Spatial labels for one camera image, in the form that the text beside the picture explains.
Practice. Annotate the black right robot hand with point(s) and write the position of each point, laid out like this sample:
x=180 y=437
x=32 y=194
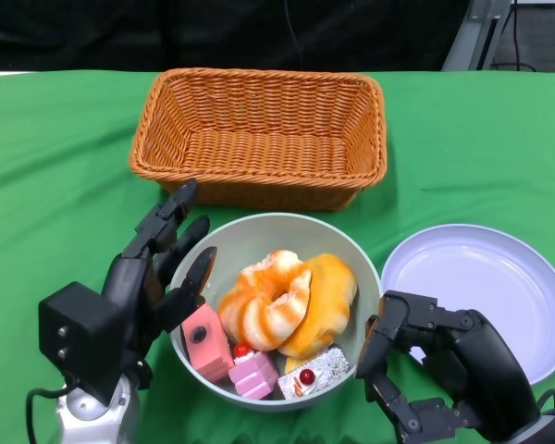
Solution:
x=481 y=361

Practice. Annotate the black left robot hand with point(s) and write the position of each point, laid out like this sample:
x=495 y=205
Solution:
x=129 y=282

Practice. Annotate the orange white striped bread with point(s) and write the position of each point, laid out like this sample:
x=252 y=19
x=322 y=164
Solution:
x=259 y=314

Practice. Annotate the grey-green bowl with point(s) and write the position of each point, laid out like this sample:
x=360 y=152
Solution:
x=259 y=236

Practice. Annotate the plain golden bread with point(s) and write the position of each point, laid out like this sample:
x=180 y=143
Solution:
x=333 y=296

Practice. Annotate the lavender plate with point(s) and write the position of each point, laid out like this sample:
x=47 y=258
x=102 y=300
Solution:
x=548 y=395
x=481 y=287

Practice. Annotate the salmon pink cake slice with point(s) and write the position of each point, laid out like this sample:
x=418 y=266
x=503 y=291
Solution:
x=203 y=342

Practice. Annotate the magenta pink cake slice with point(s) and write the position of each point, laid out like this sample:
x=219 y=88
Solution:
x=254 y=377

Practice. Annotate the white chocolate cake slice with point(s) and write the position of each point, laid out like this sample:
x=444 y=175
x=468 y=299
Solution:
x=324 y=370

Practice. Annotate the orange wicker basket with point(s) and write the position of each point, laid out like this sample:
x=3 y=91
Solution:
x=259 y=152

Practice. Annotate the green tablecloth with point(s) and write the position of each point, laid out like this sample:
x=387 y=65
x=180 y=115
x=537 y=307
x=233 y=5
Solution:
x=51 y=185

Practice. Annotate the black backdrop curtain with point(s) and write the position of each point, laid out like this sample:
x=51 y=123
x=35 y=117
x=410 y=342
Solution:
x=120 y=32

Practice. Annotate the grey metal stand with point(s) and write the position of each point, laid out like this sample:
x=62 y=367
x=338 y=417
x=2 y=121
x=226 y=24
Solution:
x=472 y=41

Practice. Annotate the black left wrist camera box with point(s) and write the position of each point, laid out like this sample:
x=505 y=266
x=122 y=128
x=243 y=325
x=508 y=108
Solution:
x=78 y=333

